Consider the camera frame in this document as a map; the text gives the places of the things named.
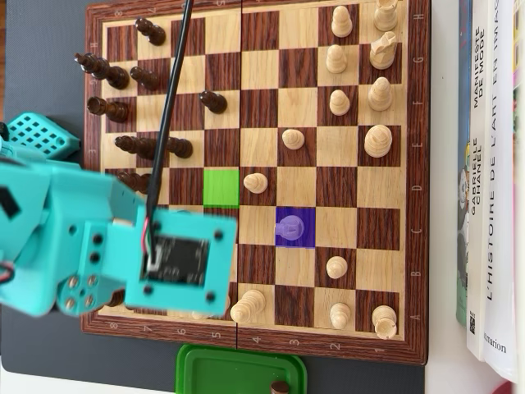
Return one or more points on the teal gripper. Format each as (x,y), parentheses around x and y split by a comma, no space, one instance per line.
(80,296)

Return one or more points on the light wooden chess knight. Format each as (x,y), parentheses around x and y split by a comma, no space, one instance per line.
(290,227)
(383,51)

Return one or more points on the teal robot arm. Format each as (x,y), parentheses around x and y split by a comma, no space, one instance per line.
(61,197)

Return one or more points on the dark wooden chess rook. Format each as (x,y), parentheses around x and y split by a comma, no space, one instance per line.
(112,109)
(117,299)

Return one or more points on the light wooden chess bishop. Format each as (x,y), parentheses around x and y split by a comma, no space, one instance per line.
(201,316)
(380,94)

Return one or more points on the tall dark wooden chess piece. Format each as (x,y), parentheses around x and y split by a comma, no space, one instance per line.
(131,179)
(135,147)

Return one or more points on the dark wooden chess pawn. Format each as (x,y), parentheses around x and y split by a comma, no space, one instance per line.
(180,148)
(279,387)
(151,32)
(214,102)
(146,79)

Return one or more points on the light wooden chess pawn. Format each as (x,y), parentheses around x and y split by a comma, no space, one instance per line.
(337,267)
(255,183)
(336,60)
(340,103)
(341,23)
(340,315)
(293,139)

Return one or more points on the dark wooden chess king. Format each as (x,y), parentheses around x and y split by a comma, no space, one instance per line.
(108,73)

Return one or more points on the light wooden chess rook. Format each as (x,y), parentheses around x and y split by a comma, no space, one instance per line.
(385,15)
(384,322)

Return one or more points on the light wooden chess king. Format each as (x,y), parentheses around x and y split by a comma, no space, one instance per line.
(377,141)

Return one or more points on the green plastic tray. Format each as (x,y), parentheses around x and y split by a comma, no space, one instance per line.
(229,369)

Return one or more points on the dark grey table mat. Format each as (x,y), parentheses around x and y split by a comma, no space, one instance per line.
(41,61)

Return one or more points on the wooden folding chessboard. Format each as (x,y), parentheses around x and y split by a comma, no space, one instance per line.
(297,106)

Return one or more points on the blue panda picture book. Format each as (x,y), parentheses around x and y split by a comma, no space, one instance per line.
(461,246)

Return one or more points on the white Gabrielle Chanel book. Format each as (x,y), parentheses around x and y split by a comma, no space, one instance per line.
(476,267)

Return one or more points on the white art history book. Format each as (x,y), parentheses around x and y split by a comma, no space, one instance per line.
(503,246)

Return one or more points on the red translucent container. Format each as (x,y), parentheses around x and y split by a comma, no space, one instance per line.
(509,389)

